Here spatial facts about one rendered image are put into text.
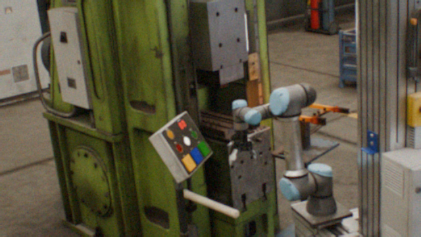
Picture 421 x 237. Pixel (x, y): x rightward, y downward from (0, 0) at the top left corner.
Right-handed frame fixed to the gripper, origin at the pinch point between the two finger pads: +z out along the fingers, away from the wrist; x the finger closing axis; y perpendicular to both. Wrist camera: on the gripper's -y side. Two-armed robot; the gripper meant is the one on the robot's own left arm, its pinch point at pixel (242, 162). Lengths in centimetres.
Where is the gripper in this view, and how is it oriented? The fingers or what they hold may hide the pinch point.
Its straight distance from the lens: 337.0
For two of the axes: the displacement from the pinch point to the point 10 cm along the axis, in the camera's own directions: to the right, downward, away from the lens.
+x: 9.4, -1.9, 3.0
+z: 0.9, 9.4, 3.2
